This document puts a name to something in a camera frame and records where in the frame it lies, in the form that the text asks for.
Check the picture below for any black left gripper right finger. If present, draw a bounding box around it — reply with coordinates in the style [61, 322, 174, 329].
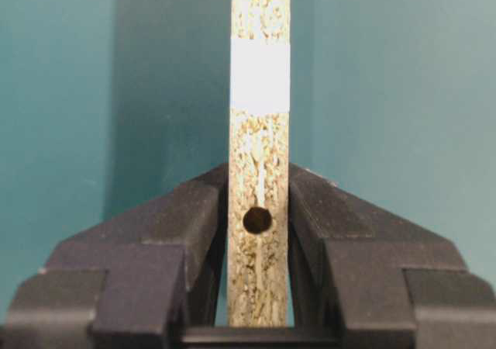
[289, 165, 495, 348]

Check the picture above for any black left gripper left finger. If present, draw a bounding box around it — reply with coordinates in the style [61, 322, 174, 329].
[8, 164, 228, 348]

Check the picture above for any white particle board plank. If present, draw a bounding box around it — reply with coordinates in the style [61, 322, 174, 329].
[227, 0, 291, 327]

